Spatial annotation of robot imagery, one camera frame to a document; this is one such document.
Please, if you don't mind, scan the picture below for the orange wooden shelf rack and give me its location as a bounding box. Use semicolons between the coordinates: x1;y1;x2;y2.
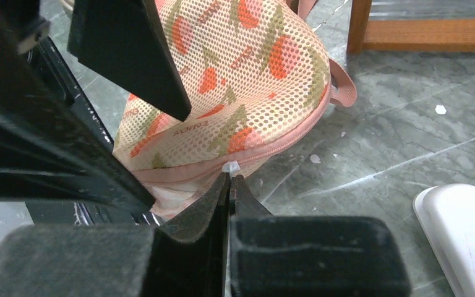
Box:
346;1;475;54

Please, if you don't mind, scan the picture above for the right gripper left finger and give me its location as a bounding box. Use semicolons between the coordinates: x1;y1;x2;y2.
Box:
0;173;230;296

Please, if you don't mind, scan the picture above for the floral pink mesh laundry bag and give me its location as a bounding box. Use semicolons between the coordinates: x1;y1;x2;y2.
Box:
113;1;357;220

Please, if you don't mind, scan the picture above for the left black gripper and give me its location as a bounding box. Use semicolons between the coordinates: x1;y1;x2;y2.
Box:
0;0;191;225

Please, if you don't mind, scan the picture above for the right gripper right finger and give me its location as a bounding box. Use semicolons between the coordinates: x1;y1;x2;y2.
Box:
229;175;412;296

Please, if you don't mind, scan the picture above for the white rectangular plastic case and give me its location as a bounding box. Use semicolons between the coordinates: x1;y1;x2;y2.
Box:
413;184;475;296

